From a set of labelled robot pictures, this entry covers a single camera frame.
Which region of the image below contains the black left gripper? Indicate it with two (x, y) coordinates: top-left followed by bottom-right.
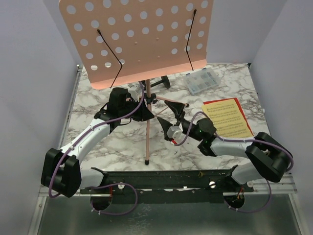
(119, 97), (154, 121)

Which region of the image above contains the yellow sheet music page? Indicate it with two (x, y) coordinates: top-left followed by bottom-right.
(202, 98), (254, 138)

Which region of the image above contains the pink perforated music stand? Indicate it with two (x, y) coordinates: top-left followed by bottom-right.
(58, 0), (216, 165)

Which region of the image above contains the red paper sheet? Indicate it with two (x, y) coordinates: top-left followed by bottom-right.
(204, 97), (255, 135)

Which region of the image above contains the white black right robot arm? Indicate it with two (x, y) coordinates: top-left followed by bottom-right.
(158, 100), (294, 192)

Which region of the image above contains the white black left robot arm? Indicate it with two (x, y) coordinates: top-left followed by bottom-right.
(41, 88), (154, 198)

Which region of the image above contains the clear plastic compartment box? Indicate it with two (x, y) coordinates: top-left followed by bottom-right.
(183, 68), (221, 95)

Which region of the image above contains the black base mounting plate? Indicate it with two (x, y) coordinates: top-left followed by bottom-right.
(80, 166), (254, 204)

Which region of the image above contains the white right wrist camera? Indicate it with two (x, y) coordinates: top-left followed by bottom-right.
(167, 125), (182, 140)

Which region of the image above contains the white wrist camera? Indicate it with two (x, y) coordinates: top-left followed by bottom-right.
(128, 83), (142, 101)
(167, 125), (182, 140)

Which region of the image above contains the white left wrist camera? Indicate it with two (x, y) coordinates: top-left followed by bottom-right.
(128, 83), (142, 101)

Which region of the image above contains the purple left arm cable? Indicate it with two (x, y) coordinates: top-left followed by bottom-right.
(48, 82), (145, 216)

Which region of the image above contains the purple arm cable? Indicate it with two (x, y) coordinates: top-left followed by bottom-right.
(175, 111), (294, 213)
(48, 82), (145, 216)

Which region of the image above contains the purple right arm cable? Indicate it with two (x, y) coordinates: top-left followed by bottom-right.
(175, 111), (294, 213)

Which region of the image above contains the aluminium frame rail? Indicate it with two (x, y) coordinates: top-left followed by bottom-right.
(253, 174), (297, 194)

